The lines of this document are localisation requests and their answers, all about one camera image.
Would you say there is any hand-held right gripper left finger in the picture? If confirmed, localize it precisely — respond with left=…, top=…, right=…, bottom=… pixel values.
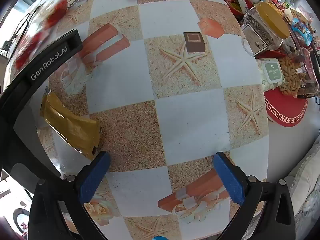
left=28, top=151, right=112, bottom=240

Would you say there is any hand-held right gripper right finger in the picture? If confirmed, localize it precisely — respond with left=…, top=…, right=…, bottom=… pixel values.
left=213, top=151, right=296, bottom=240

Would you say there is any gold foil snack packet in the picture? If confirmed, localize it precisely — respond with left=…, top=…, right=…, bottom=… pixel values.
left=40, top=91, right=102, bottom=160

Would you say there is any grey sofa cushion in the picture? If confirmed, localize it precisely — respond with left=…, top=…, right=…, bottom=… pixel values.
left=287, top=142, right=320, bottom=230

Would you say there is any red round patterned mat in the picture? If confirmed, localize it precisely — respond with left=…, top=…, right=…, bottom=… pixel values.
left=264, top=89, right=309, bottom=128

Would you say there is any wet wipes pack green label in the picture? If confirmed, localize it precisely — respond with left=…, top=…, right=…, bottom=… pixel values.
left=256, top=57, right=285, bottom=92

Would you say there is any clear jar with yellow lid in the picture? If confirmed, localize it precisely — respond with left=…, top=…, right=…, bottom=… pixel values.
left=241, top=1, right=292, bottom=57

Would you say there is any blue snack packet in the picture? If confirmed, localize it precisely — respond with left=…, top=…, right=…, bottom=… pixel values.
left=291, top=20, right=314, bottom=45

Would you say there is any black charger cable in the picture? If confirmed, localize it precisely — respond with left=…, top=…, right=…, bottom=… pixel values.
left=4, top=12, right=32, bottom=53

